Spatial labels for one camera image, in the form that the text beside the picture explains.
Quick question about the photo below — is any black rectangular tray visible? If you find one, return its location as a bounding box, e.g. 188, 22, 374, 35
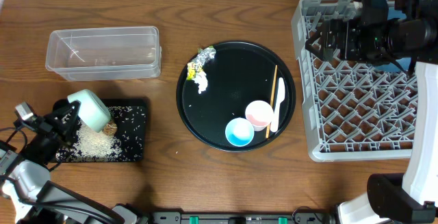
51, 97, 149, 164

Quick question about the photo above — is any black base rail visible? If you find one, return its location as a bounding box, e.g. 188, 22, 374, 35
112, 201, 338, 224

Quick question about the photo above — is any dark blue bowl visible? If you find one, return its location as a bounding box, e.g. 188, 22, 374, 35
363, 0, 411, 73

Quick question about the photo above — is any light blue plastic cup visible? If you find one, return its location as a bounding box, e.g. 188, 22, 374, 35
224, 118, 255, 147

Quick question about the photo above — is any clear plastic bin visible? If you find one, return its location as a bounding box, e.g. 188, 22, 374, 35
45, 26, 162, 82

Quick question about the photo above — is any grey plastic dishwasher rack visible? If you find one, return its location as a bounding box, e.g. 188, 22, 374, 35
292, 0, 437, 162

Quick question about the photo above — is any crumpled foil wrapper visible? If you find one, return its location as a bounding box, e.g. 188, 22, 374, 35
190, 45, 216, 68

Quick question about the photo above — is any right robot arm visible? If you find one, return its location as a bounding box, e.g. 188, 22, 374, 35
313, 0, 437, 223

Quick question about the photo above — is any pale green bowl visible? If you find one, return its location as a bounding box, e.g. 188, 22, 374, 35
67, 89, 112, 133

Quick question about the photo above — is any brown shiitake mushroom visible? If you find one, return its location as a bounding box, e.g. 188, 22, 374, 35
103, 121, 118, 136

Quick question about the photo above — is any pink plastic cup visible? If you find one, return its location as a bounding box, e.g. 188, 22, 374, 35
245, 100, 274, 132

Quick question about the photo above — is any crumpled white tissue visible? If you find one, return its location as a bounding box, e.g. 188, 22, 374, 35
193, 71, 208, 94

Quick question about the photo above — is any white plastic knife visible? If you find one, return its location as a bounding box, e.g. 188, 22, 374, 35
270, 77, 285, 133

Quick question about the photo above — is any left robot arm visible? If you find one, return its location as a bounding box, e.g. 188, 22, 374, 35
1, 101, 125, 223

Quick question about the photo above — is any pile of rice grains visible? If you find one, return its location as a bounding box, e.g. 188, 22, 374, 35
56, 105, 146, 162

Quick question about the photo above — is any wooden chopstick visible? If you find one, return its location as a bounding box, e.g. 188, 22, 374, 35
265, 65, 278, 139

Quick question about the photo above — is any yellow wrapper scrap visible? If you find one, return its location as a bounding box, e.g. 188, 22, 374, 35
186, 62, 203, 80

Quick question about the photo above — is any round black tray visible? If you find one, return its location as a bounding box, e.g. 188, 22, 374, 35
176, 41, 296, 152

